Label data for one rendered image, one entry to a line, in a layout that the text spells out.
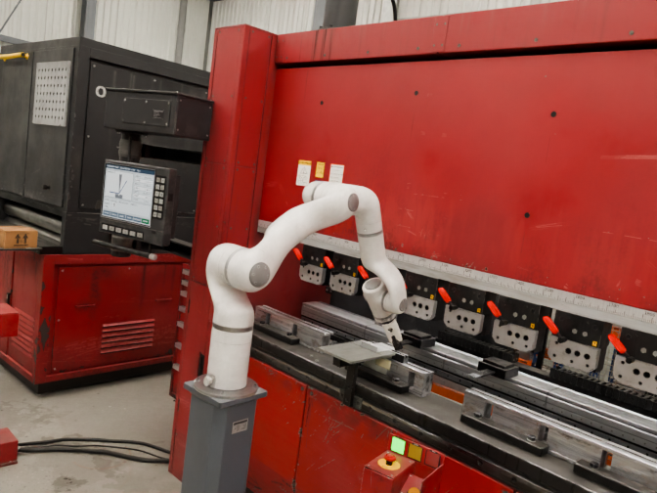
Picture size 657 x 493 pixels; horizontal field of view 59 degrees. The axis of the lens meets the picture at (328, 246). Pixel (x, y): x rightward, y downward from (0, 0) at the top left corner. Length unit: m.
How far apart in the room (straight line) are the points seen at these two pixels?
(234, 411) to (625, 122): 1.42
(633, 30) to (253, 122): 1.67
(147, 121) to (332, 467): 1.76
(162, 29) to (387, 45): 7.81
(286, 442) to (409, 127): 1.46
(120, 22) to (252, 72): 6.92
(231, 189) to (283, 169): 0.26
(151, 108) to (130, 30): 6.87
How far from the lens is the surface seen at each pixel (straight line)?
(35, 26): 9.17
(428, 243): 2.24
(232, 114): 2.84
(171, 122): 2.82
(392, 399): 2.26
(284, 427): 2.74
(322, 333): 2.64
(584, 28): 2.06
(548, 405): 2.37
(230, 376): 1.75
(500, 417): 2.17
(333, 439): 2.52
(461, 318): 2.16
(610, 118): 1.98
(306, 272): 2.67
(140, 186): 2.91
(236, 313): 1.70
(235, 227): 2.87
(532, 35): 2.13
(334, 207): 1.79
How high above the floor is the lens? 1.66
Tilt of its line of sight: 7 degrees down
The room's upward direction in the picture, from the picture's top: 8 degrees clockwise
